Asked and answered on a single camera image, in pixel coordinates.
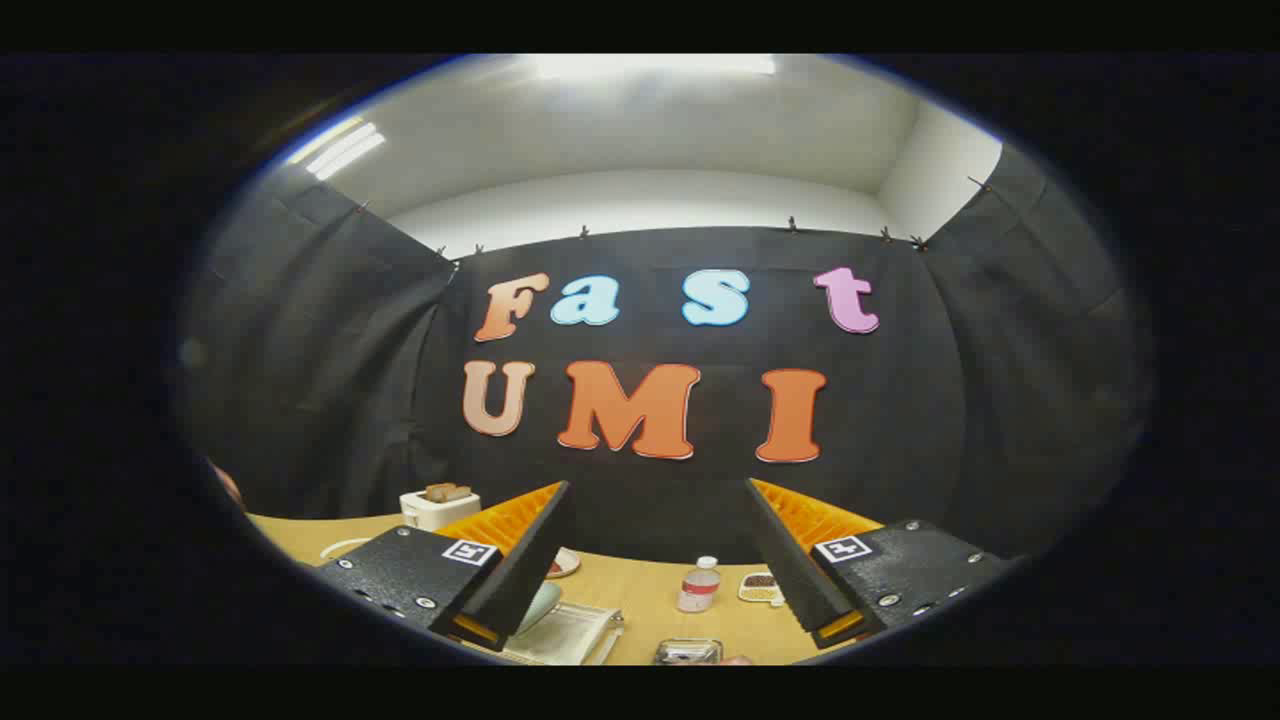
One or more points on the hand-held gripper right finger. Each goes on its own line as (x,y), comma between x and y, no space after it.
(790,570)

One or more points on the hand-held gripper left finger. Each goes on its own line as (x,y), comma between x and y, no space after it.
(520,560)

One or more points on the mint green plate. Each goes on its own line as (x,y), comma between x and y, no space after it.
(540,606)

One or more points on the small beige plate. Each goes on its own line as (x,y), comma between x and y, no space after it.
(566,565)

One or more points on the white divided snack tray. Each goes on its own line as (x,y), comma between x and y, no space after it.
(760,588)

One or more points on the white drainer tray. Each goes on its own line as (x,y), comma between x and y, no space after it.
(570,632)

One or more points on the clear plastic water bottle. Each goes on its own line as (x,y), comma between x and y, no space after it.
(699,588)

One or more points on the toast slices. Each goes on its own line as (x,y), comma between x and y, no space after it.
(447,492)

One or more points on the white toaster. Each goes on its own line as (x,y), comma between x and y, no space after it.
(432,512)

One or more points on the ceiling light panel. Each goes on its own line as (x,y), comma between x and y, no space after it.
(340,148)
(650,66)

